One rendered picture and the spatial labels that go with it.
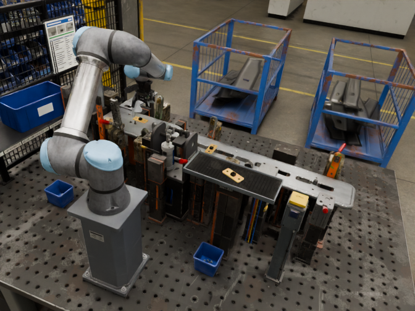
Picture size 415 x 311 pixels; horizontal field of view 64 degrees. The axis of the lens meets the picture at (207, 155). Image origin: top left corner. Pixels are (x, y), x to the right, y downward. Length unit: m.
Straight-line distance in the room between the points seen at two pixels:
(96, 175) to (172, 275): 0.62
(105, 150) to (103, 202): 0.18
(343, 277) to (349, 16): 8.08
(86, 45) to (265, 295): 1.19
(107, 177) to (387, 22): 8.72
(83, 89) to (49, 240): 0.79
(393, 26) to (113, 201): 8.75
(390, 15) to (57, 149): 8.76
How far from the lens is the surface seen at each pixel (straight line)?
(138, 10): 5.18
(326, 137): 3.76
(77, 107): 1.20
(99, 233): 1.26
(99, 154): 1.10
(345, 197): 1.61
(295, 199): 1.25
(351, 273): 1.73
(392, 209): 2.18
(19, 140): 1.81
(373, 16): 9.34
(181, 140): 1.46
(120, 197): 1.19
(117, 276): 1.42
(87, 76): 1.24
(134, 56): 1.25
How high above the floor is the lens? 1.96
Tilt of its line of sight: 35 degrees down
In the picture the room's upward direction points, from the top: 6 degrees clockwise
